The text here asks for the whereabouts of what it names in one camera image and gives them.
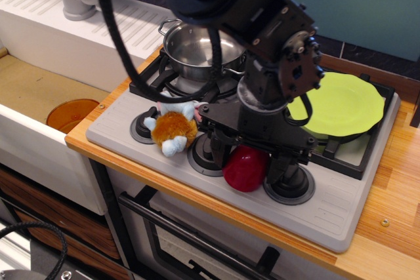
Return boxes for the stainless steel pot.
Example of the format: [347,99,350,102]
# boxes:
[158,18,245,82]

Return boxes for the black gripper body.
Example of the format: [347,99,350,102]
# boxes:
[198,102,317,165]

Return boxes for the black middle stove knob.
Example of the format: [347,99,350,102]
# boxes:
[187,134,222,177]

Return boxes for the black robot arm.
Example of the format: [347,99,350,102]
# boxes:
[167,0,324,186]

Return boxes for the oven door with handle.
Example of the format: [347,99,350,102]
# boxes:
[117,184,286,280]

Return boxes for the grey toy stove top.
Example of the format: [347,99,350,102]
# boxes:
[86,91,393,252]

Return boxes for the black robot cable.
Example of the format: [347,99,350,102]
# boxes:
[89,0,222,103]

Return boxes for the white toy sink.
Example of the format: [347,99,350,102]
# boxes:
[0,0,191,217]

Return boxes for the black stove knob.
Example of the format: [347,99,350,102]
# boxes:
[130,106,159,145]
[263,164,316,206]
[187,134,222,177]

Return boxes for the black left stove knob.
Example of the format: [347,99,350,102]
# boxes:
[130,106,159,145]

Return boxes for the black right burner grate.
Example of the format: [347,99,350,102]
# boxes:
[307,69,400,180]

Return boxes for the black right stove knob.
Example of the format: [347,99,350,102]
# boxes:
[263,164,316,206]

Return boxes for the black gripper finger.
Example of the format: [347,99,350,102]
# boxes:
[210,130,238,169]
[266,155,297,184]

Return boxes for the black left burner grate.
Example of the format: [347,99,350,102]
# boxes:
[129,49,240,122]

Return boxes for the black burner grate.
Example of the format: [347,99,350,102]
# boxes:
[307,69,400,180]
[129,49,240,122]

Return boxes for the black braided cable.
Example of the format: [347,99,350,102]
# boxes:
[0,222,68,280]

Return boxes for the stuffed elephant toy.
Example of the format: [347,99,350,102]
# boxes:
[143,100,207,157]

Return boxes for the lime green plate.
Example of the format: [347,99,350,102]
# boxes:
[304,72,385,136]

